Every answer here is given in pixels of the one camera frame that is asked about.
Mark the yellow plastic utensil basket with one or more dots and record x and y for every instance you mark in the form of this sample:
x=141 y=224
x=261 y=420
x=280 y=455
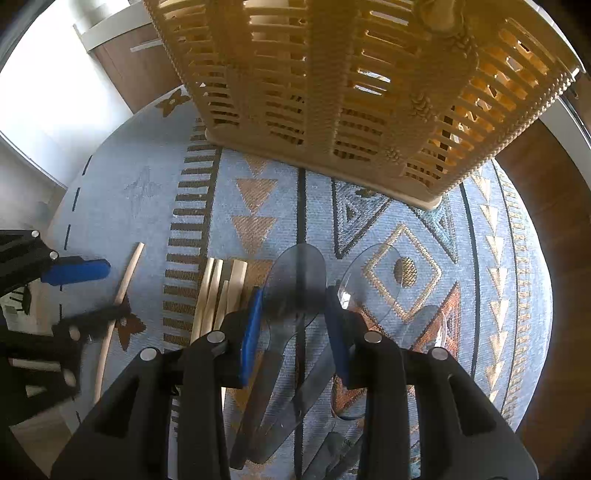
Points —
x=407 y=98

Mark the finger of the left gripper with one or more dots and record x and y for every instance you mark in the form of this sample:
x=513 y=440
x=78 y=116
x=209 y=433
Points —
x=68 y=272
x=90 y=325

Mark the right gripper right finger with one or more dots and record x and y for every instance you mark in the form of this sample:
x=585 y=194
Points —
x=462 y=434

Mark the clear plastic spoon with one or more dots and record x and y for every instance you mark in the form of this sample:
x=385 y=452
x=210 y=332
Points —
x=292 y=297
x=369 y=288

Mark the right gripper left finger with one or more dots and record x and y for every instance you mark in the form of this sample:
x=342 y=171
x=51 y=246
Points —
x=125 y=435

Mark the patterned blue table mat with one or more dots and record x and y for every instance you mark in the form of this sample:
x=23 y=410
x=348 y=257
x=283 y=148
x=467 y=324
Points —
x=262 y=321

